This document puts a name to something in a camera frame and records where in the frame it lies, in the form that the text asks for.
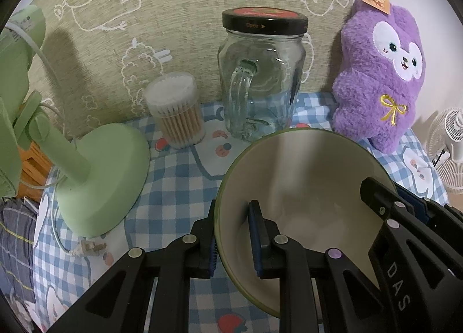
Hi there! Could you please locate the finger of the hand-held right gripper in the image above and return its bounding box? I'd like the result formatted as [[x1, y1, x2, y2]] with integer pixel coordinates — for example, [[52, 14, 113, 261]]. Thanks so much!
[[396, 183, 463, 247], [361, 177, 463, 333]]

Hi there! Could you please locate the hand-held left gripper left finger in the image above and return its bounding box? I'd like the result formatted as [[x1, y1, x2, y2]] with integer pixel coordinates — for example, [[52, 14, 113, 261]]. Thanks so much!
[[47, 199, 218, 333]]

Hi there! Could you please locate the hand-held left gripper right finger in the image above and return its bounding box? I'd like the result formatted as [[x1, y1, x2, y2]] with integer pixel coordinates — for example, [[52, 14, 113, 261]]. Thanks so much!
[[247, 200, 393, 333]]

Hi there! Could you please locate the cream bowl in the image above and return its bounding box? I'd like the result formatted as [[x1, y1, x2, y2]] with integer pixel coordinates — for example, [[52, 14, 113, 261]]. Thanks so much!
[[215, 127, 398, 319]]

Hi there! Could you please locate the white standing fan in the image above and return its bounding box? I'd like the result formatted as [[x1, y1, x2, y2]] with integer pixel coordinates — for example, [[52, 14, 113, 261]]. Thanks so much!
[[426, 109, 463, 194]]

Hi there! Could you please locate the blue checkered tablecloth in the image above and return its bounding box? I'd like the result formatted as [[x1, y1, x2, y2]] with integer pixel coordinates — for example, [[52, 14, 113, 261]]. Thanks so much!
[[7, 92, 451, 333]]

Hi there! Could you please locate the purple plush toy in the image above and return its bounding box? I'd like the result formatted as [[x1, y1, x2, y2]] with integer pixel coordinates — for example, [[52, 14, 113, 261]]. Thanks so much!
[[332, 0, 427, 154]]

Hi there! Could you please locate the green desk fan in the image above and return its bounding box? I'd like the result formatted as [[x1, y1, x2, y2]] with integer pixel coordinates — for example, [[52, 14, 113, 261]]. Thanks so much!
[[0, 5, 150, 237]]

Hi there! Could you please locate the cotton swab container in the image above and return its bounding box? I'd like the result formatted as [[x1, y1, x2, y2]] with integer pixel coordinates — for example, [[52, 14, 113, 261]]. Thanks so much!
[[145, 73, 207, 149]]

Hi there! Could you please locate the glass jar with black lid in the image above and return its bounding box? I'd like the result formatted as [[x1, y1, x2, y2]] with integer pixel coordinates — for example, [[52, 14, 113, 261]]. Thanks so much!
[[218, 7, 309, 142]]

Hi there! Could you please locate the grey plaid quilt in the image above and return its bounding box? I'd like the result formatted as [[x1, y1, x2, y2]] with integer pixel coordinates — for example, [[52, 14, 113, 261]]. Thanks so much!
[[0, 197, 40, 305]]

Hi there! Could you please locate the wooden bed headboard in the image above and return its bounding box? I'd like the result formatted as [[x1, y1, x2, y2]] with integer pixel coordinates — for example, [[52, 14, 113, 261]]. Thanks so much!
[[16, 141, 55, 198]]

